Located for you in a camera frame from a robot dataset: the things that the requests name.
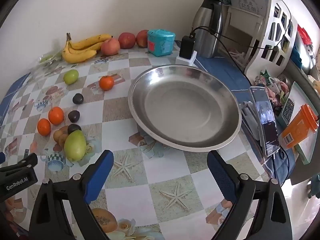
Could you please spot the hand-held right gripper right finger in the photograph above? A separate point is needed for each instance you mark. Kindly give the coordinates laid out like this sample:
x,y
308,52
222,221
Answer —
x,y
221,177

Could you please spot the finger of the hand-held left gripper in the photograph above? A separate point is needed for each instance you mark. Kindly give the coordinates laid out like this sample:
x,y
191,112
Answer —
x,y
26,162

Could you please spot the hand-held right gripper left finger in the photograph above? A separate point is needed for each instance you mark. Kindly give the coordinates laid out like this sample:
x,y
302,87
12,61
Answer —
x,y
100,175

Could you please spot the green mango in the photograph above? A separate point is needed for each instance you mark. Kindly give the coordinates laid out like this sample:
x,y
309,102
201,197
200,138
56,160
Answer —
x,y
75,146

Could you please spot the tangerine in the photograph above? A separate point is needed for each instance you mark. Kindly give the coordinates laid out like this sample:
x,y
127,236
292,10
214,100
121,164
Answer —
x,y
106,82
56,115
44,127

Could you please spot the brown kiwi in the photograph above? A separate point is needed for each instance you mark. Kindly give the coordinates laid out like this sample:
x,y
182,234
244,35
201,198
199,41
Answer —
x,y
58,134
62,142

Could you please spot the dark purple passion fruit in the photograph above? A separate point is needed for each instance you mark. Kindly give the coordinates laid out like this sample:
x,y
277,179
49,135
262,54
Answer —
x,y
78,98
74,116
73,128

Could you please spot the round stainless steel basin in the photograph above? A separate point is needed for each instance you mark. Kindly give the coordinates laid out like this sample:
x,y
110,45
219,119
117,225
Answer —
x,y
185,110

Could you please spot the round green jujube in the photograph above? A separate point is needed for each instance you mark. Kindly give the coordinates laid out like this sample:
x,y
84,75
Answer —
x,y
70,76

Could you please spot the checkered printed tablecloth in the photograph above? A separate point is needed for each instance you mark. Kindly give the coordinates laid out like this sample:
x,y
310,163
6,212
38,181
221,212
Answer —
x,y
162,180

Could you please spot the white phone stand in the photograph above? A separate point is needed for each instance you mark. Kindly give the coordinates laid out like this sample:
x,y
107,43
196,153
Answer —
x,y
247,120

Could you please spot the smartphone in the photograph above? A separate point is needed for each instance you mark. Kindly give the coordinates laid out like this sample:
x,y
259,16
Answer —
x,y
266,122

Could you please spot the green edged book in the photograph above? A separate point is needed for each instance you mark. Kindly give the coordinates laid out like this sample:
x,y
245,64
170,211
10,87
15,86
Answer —
x,y
303,150

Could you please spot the orange plastic bottle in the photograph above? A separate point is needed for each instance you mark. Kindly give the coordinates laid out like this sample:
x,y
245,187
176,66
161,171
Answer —
x,y
298,127

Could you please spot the grey remote control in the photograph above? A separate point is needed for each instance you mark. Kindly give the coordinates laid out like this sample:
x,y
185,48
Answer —
x,y
288,108

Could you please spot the pink floral cloth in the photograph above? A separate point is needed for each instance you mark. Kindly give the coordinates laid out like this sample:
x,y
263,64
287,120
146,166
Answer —
x,y
273,96

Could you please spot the blue cloth mat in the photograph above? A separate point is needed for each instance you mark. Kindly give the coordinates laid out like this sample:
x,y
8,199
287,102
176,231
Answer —
x,y
220,75

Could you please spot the patterned tape roll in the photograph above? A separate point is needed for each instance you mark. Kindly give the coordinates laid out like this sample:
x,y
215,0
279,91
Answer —
x,y
260,80

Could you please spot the clear plastic container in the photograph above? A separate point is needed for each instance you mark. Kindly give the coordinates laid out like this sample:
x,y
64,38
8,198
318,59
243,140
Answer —
x,y
47,59

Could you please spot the white plug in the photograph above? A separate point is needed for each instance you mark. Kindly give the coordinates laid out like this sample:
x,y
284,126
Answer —
x,y
274,85

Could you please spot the green packet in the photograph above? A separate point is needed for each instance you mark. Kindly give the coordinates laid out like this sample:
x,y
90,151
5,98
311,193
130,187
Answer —
x,y
265,73

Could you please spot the bunch of yellow bananas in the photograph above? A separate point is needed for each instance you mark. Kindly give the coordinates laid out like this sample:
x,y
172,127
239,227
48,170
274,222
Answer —
x,y
80,56

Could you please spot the pink apple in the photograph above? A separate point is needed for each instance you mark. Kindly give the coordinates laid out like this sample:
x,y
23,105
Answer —
x,y
110,47

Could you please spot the black charger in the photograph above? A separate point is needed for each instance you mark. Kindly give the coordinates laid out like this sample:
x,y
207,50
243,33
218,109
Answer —
x,y
186,47

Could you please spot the red apple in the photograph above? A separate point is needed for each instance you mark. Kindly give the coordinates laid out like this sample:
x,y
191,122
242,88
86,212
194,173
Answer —
x,y
142,38
126,40

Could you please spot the teal plastic box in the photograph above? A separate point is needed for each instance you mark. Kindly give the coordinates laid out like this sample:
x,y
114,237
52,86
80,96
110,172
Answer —
x,y
160,42

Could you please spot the stainless steel thermos jug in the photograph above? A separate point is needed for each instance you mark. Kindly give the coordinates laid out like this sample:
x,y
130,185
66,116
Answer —
x,y
207,30

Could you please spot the white plastic basket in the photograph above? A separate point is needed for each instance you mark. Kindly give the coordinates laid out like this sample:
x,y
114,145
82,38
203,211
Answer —
x,y
265,27

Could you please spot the red packet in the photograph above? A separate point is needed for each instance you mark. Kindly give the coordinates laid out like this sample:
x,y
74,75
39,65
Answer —
x,y
304,34

